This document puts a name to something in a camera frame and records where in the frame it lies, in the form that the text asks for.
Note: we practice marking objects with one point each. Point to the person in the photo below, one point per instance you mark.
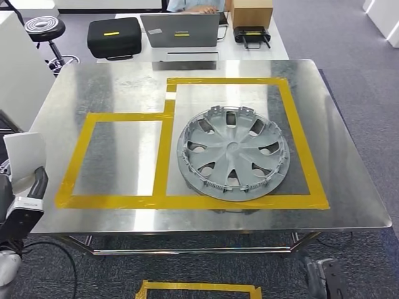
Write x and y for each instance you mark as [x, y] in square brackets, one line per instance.
[195, 5]

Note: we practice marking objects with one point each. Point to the black router device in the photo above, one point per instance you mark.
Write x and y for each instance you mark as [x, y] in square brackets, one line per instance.
[252, 34]

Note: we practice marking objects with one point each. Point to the black carrying case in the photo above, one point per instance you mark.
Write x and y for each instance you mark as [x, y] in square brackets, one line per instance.
[114, 43]

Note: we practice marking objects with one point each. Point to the white partition panel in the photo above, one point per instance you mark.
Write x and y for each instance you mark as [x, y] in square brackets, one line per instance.
[385, 16]

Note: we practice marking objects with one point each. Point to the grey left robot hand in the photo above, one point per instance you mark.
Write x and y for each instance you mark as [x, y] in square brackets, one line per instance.
[38, 181]

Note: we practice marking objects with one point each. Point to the cardboard box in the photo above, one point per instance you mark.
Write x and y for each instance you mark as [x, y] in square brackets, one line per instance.
[251, 11]

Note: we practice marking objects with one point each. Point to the grey wheel hubcap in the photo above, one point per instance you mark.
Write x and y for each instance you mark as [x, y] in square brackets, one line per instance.
[232, 150]

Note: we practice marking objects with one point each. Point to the grey laptop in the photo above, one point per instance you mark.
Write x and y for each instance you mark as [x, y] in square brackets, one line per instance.
[180, 29]

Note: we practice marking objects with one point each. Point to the black round stool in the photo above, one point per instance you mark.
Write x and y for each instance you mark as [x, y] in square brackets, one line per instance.
[45, 28]

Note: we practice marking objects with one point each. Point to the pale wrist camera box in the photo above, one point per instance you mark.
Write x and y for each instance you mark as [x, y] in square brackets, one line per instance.
[335, 280]
[22, 216]

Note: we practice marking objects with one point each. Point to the white plastic shell part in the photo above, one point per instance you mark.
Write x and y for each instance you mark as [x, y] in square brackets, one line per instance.
[26, 159]

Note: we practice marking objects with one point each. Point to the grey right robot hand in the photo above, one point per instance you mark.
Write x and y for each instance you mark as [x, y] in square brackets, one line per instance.
[313, 278]

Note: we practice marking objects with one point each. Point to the steel workbench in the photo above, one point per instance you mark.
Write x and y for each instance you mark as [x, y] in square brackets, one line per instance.
[342, 165]

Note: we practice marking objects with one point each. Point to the white desk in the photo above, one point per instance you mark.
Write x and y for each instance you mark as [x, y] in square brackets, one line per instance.
[22, 78]
[280, 48]

